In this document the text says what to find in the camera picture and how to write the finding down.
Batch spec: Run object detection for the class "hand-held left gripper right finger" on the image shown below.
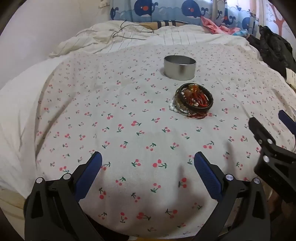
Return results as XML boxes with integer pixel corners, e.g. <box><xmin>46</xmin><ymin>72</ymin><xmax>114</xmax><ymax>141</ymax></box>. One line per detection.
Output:
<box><xmin>194</xmin><ymin>151</ymin><xmax>272</xmax><ymax>241</ymax></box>

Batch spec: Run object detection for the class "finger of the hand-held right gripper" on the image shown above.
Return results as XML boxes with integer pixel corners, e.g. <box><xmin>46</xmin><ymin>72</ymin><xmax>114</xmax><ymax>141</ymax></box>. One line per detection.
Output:
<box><xmin>278</xmin><ymin>110</ymin><xmax>296</xmax><ymax>135</ymax></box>
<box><xmin>248</xmin><ymin>117</ymin><xmax>278</xmax><ymax>151</ymax></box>

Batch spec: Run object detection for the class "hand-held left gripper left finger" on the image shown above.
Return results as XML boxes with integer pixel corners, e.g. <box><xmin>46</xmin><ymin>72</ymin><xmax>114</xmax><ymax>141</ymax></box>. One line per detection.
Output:
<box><xmin>24</xmin><ymin>151</ymin><xmax>104</xmax><ymax>241</ymax></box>

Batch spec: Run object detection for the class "red cord bracelet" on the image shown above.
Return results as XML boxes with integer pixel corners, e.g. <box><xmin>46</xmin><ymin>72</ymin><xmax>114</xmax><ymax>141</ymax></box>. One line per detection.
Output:
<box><xmin>185</xmin><ymin>91</ymin><xmax>217</xmax><ymax>120</ymax></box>

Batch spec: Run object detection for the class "black braided leather bracelet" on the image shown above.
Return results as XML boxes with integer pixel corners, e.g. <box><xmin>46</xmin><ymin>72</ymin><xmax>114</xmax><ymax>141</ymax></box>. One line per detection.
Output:
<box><xmin>177</xmin><ymin>83</ymin><xmax>213</xmax><ymax>109</ymax></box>

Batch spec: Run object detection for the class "white bead bracelet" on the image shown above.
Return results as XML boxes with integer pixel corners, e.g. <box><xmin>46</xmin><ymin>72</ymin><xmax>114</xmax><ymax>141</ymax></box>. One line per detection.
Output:
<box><xmin>168</xmin><ymin>102</ymin><xmax>192</xmax><ymax>115</ymax></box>

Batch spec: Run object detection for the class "peach bead bracelet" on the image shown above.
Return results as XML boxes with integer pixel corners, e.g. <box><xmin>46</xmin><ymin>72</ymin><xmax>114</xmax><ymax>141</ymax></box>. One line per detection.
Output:
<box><xmin>173</xmin><ymin>94</ymin><xmax>188</xmax><ymax>112</ymax></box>

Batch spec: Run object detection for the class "round silver metal tin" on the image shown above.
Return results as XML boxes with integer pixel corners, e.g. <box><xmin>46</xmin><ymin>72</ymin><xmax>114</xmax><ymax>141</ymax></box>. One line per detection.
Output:
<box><xmin>164</xmin><ymin>55</ymin><xmax>196</xmax><ymax>81</ymax></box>

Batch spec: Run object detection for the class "cherry print bed sheet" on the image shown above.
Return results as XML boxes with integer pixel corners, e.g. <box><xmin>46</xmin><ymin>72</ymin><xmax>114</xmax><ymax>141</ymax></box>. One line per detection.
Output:
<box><xmin>35</xmin><ymin>43</ymin><xmax>296</xmax><ymax>239</ymax></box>

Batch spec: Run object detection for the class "black jacket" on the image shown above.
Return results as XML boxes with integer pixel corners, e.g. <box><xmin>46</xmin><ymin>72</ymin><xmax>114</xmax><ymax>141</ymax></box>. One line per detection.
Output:
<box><xmin>246</xmin><ymin>25</ymin><xmax>296</xmax><ymax>81</ymax></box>

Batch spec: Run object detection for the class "plain white bed sheet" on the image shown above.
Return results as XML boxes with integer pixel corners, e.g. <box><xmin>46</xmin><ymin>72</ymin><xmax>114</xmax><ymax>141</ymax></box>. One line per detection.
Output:
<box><xmin>0</xmin><ymin>58</ymin><xmax>60</xmax><ymax>193</ymax></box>

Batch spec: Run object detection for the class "light blue cloth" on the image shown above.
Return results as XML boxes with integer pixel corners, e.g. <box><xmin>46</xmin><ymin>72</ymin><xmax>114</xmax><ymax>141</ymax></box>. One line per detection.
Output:
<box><xmin>232</xmin><ymin>29</ymin><xmax>251</xmax><ymax>39</ymax></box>

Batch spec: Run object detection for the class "pink cloth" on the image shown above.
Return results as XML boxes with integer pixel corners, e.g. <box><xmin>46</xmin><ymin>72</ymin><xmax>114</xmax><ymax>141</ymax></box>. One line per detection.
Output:
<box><xmin>200</xmin><ymin>16</ymin><xmax>241</xmax><ymax>35</ymax></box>

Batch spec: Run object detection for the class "striped pillow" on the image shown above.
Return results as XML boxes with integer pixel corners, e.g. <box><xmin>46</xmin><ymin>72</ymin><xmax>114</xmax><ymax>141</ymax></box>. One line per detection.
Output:
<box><xmin>139</xmin><ymin>20</ymin><xmax>202</xmax><ymax>29</ymax></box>

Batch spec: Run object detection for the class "white striped quilt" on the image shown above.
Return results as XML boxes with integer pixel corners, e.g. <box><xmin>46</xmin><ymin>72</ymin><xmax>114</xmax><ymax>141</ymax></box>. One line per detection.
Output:
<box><xmin>48</xmin><ymin>20</ymin><xmax>257</xmax><ymax>58</ymax></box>

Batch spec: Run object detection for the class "whale print curtain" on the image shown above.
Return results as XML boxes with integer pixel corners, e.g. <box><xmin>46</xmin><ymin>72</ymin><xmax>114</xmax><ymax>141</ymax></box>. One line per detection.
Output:
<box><xmin>110</xmin><ymin>0</ymin><xmax>259</xmax><ymax>31</ymax></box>

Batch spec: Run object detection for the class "wooden bed frame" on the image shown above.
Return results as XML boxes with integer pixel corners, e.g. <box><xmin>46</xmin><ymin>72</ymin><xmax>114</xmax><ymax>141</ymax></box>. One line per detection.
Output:
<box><xmin>0</xmin><ymin>188</ymin><xmax>26</xmax><ymax>233</ymax></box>

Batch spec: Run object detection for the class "red tree wall sticker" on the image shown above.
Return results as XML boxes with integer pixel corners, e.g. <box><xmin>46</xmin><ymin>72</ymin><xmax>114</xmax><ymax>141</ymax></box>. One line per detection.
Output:
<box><xmin>266</xmin><ymin>2</ymin><xmax>286</xmax><ymax>36</ymax></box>

